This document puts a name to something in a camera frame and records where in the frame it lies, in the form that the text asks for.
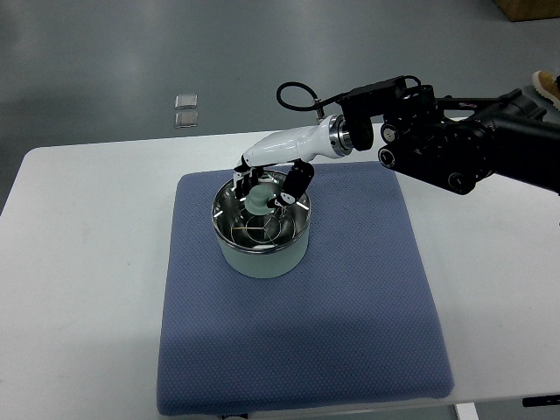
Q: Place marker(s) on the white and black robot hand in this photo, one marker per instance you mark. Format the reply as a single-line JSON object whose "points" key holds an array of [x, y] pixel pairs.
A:
{"points": [[297, 146]]}

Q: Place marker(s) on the glass lid with green knob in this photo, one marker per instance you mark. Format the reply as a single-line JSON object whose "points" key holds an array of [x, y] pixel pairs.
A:
{"points": [[250, 226]]}

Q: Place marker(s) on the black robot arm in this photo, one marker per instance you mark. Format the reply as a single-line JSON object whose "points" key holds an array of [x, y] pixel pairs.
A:
{"points": [[452, 143]]}

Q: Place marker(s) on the pale green pot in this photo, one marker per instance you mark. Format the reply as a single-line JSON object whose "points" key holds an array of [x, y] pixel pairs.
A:
{"points": [[266, 265]]}

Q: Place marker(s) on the upper metal floor plate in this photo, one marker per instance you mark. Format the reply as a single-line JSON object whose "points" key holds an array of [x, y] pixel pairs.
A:
{"points": [[186, 101]]}

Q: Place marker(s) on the metal floor plate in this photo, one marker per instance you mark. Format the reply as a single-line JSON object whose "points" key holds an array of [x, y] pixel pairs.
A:
{"points": [[186, 119], [186, 101]]}

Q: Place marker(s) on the lower metal floor plate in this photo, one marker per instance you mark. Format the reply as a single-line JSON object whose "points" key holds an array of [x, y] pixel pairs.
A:
{"points": [[186, 119]]}

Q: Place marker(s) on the blue padded mat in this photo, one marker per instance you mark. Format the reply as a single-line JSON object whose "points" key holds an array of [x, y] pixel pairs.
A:
{"points": [[353, 322]]}

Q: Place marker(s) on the brown shoe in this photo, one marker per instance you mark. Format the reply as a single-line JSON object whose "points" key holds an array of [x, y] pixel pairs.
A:
{"points": [[546, 84]]}

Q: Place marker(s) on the brown cardboard box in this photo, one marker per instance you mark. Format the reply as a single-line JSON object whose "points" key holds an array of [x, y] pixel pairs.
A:
{"points": [[528, 10]]}

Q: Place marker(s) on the white table leg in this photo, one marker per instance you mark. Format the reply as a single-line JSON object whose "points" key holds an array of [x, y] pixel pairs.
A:
{"points": [[466, 411]]}

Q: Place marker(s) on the black bracket under table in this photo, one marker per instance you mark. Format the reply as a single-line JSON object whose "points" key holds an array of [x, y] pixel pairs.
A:
{"points": [[540, 401]]}

